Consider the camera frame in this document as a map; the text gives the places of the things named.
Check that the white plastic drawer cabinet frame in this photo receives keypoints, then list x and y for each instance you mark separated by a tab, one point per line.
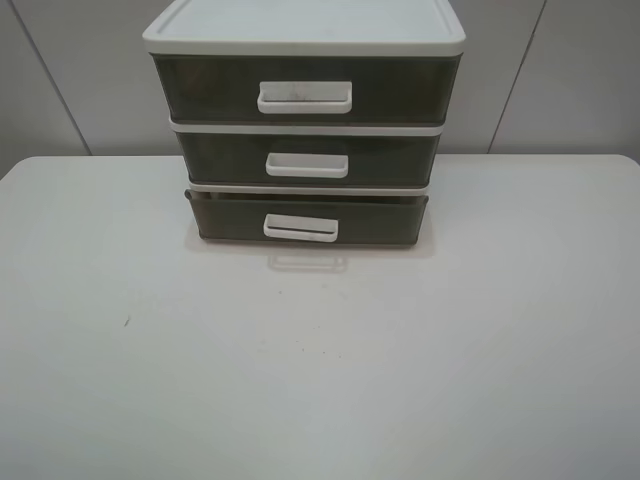
307	29

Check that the dark translucent drawer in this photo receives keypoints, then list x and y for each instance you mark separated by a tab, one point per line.
393	91
308	219
383	162

